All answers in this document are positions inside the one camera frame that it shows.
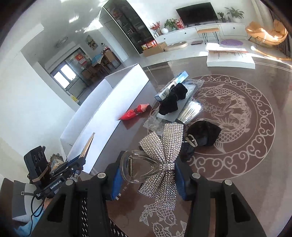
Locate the red flower arrangement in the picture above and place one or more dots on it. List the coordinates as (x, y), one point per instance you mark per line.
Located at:
(155, 27)

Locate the white cardboard storage box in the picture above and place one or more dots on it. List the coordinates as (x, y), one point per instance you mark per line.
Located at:
(102, 114)

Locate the red gift box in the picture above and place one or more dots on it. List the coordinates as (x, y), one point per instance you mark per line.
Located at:
(180, 24)

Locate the beige floor cushion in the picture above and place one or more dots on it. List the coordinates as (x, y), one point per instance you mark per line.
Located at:
(176, 46)

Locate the thin elastic hair band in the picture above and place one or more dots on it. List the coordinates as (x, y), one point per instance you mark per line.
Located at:
(191, 140)

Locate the small potted plant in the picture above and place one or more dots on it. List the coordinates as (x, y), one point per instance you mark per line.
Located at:
(221, 16)

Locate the cotton swab pack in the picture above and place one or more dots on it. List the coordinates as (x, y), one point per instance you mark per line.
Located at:
(190, 111)

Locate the blue and white carton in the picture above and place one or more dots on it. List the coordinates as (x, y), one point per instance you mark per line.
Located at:
(160, 95)

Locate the person's grey garment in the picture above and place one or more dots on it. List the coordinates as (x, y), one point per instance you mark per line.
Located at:
(18, 205)

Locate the bushy green potted plant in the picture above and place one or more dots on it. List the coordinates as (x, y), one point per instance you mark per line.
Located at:
(170, 24)

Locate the dark glass display cabinet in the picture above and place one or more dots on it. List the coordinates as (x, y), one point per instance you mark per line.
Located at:
(130, 25)

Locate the black velvet scrunchie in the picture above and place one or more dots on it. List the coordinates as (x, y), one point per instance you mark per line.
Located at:
(170, 102)

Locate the wall painting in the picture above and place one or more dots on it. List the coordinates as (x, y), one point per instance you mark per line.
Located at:
(91, 42)

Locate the orange lounge chair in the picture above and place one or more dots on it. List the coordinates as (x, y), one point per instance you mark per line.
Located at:
(267, 34)

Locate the purple round mat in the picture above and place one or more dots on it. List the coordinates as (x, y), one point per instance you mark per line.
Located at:
(231, 42)

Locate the brown cardboard box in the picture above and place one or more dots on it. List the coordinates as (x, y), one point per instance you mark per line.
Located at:
(154, 50)

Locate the large green potted plant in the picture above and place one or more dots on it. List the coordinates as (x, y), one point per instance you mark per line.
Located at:
(235, 13)

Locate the round white vase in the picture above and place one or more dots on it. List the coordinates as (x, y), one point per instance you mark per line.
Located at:
(164, 30)

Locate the dining table with blue cloth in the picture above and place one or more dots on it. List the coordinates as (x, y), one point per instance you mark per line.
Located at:
(97, 60)

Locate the tan stool with black legs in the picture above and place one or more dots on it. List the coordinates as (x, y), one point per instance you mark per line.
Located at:
(207, 30)

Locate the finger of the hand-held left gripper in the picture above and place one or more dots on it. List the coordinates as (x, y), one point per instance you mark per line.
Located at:
(75, 163)

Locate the white television cabinet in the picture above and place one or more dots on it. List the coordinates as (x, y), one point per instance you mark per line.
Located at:
(232, 29)

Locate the dark bathroom scale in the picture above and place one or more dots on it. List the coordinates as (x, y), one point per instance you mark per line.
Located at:
(196, 42)

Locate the wooden dining chair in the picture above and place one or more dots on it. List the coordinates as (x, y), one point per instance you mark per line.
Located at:
(110, 58)

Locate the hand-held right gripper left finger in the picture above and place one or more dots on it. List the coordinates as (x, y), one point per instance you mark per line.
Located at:
(116, 182)

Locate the gold cosmetic tube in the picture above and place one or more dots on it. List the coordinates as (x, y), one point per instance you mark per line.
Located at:
(87, 145)

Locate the rhinestone bow hair clip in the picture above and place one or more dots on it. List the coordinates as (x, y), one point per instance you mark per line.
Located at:
(159, 145)

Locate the black pouch with trim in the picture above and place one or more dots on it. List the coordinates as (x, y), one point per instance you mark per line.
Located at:
(205, 134)

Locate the round ceiling lamp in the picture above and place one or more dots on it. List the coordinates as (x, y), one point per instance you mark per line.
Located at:
(62, 41)

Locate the black television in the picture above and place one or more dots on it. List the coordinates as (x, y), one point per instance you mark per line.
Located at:
(196, 13)

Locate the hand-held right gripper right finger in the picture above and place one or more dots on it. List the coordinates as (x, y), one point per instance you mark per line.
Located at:
(182, 182)

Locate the red paper decoration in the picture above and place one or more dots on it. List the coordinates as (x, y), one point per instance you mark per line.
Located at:
(81, 59)

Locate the red foil packet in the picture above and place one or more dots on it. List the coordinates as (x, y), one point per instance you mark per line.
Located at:
(129, 115)

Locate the black bow hair clip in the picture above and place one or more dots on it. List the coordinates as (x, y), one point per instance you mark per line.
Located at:
(188, 152)

